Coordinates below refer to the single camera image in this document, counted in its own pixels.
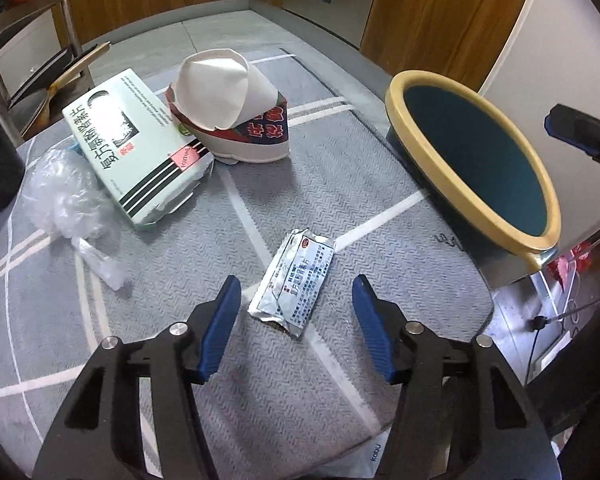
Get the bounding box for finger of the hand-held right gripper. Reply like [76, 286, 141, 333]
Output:
[544, 103, 600, 174]

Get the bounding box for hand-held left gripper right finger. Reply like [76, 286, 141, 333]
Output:
[351, 274, 561, 480]

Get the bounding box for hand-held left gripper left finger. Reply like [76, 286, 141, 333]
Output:
[32, 275, 243, 480]

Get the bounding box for small silver foil packet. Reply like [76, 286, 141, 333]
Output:
[247, 228, 337, 342]

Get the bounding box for blue bin with yellow rim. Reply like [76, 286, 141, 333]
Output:
[384, 70, 563, 291]

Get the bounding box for white and green medicine box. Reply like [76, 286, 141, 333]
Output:
[61, 67, 216, 232]

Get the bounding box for clear plastic bag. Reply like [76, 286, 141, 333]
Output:
[20, 147, 132, 292]

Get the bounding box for crushed paper bowl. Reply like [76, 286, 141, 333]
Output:
[166, 48, 291, 166]

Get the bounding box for red packaging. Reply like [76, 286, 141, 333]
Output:
[550, 241, 594, 282]

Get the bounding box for grey checked blanket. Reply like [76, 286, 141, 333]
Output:
[0, 45, 496, 480]

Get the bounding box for tall wooden cabinet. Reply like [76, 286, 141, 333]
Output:
[360, 0, 539, 94]

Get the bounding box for stainless steel oven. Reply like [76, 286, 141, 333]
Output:
[250, 0, 387, 49]

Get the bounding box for wooden cutting board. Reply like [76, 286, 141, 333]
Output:
[44, 42, 112, 100]

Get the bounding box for metal chair with items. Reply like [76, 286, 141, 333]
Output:
[0, 0, 112, 147]

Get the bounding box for black cable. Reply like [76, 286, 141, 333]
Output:
[526, 294, 600, 387]

